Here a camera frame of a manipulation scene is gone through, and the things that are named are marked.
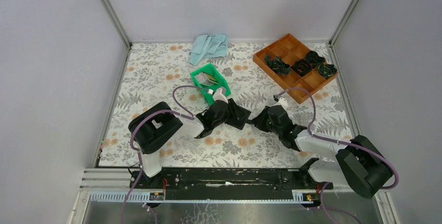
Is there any green plastic bin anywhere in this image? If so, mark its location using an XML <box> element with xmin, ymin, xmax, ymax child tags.
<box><xmin>190</xmin><ymin>63</ymin><xmax>231</xmax><ymax>105</ymax></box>

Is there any black card holder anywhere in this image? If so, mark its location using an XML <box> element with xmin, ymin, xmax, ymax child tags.
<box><xmin>225</xmin><ymin>98</ymin><xmax>251</xmax><ymax>130</ymax></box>

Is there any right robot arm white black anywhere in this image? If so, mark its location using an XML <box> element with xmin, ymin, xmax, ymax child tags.
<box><xmin>247</xmin><ymin>105</ymin><xmax>395</xmax><ymax>198</ymax></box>

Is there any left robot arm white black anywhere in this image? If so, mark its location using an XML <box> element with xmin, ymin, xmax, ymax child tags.
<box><xmin>128</xmin><ymin>100</ymin><xmax>229</xmax><ymax>188</ymax></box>

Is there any stack of cards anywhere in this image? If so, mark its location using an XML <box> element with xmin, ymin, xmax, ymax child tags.
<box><xmin>195</xmin><ymin>72</ymin><xmax>219</xmax><ymax>87</ymax></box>

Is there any orange compartment tray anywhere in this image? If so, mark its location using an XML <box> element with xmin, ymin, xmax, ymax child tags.
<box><xmin>253</xmin><ymin>33</ymin><xmax>339</xmax><ymax>104</ymax></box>

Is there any light blue cloth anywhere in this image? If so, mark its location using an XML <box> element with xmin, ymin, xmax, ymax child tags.
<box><xmin>189</xmin><ymin>34</ymin><xmax>229</xmax><ymax>66</ymax></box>

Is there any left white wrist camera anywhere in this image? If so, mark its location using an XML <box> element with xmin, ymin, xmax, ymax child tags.
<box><xmin>208</xmin><ymin>87</ymin><xmax>228</xmax><ymax>105</ymax></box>

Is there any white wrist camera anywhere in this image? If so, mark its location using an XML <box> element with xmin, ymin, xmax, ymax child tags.
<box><xmin>273</xmin><ymin>95</ymin><xmax>288</xmax><ymax>110</ymax></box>
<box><xmin>208</xmin><ymin>87</ymin><xmax>228</xmax><ymax>105</ymax></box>

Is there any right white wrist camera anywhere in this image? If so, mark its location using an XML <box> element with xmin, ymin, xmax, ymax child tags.
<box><xmin>273</xmin><ymin>95</ymin><xmax>288</xmax><ymax>110</ymax></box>

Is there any dark rolled strap left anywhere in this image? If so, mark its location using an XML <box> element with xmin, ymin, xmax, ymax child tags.
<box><xmin>264</xmin><ymin>54</ymin><xmax>291</xmax><ymax>77</ymax></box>

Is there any dark rolled strap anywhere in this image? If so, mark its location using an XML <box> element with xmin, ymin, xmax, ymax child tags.
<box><xmin>305</xmin><ymin>50</ymin><xmax>326</xmax><ymax>68</ymax></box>
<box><xmin>317</xmin><ymin>64</ymin><xmax>338</xmax><ymax>80</ymax></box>
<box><xmin>291</xmin><ymin>58</ymin><xmax>313</xmax><ymax>78</ymax></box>
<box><xmin>264</xmin><ymin>54</ymin><xmax>291</xmax><ymax>77</ymax></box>

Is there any dark rolled strap middle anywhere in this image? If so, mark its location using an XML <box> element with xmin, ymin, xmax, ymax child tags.
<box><xmin>291</xmin><ymin>58</ymin><xmax>313</xmax><ymax>78</ymax></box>

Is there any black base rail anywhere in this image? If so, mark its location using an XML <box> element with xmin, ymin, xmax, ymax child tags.
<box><xmin>129</xmin><ymin>168</ymin><xmax>333</xmax><ymax>203</ymax></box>

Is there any dark rolled strap right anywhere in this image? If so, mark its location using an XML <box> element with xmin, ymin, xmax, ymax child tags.
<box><xmin>317</xmin><ymin>64</ymin><xmax>338</xmax><ymax>80</ymax></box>

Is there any dark rolled strap top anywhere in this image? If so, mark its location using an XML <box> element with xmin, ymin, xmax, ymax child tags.
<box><xmin>305</xmin><ymin>50</ymin><xmax>326</xmax><ymax>68</ymax></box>

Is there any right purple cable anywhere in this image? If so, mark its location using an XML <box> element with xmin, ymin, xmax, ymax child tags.
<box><xmin>273</xmin><ymin>88</ymin><xmax>400</xmax><ymax>224</ymax></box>

